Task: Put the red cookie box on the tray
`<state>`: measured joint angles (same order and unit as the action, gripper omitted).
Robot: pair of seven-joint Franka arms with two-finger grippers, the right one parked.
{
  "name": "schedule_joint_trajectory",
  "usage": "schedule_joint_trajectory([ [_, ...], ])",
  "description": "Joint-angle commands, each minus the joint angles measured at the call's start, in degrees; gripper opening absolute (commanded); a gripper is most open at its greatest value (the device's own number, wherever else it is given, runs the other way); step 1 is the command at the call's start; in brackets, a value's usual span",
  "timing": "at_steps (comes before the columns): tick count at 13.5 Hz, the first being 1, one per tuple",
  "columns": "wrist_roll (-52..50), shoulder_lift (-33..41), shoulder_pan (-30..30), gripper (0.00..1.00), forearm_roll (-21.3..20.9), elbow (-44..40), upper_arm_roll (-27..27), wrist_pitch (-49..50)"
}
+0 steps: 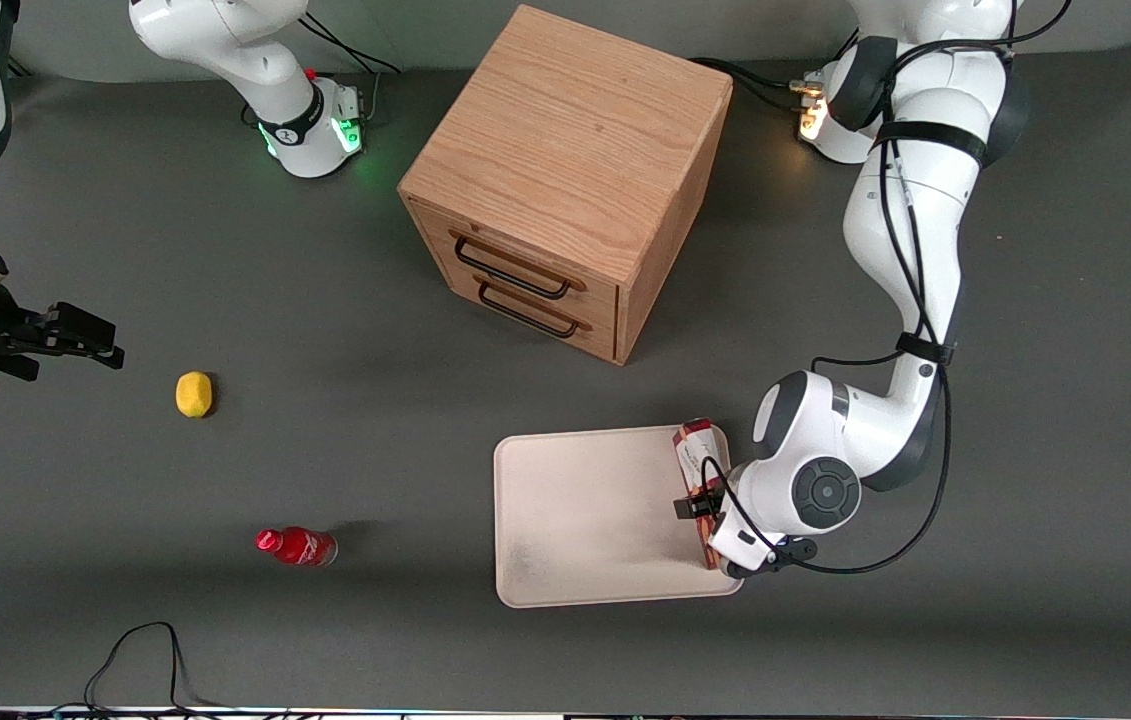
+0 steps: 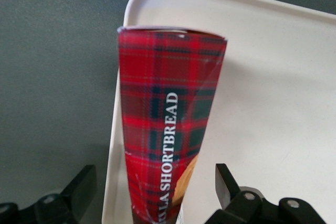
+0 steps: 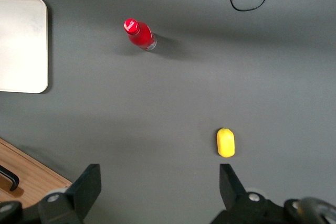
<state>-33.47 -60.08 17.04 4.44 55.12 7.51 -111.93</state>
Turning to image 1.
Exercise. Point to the red cookie box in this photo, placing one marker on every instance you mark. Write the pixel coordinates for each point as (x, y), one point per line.
(697, 450)

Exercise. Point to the wooden two-drawer cabinet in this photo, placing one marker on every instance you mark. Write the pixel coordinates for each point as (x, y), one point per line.
(575, 150)

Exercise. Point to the red soda bottle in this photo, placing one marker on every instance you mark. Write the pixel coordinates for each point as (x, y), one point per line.
(300, 546)

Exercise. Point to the yellow lemon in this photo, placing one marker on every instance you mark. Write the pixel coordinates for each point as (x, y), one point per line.
(193, 394)

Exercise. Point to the wooden drawer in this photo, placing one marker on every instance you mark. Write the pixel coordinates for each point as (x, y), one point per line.
(525, 262)
(595, 335)

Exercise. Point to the cream plastic tray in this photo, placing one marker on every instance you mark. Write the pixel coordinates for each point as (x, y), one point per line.
(595, 515)

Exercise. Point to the lower wooden drawer front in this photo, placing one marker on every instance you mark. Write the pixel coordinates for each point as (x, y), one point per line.
(595, 335)

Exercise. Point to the upper wooden drawer front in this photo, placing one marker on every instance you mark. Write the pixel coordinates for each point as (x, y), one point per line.
(525, 262)

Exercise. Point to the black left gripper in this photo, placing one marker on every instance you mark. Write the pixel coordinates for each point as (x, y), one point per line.
(700, 505)

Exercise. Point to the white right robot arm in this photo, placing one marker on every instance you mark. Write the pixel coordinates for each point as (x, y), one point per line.
(310, 125)

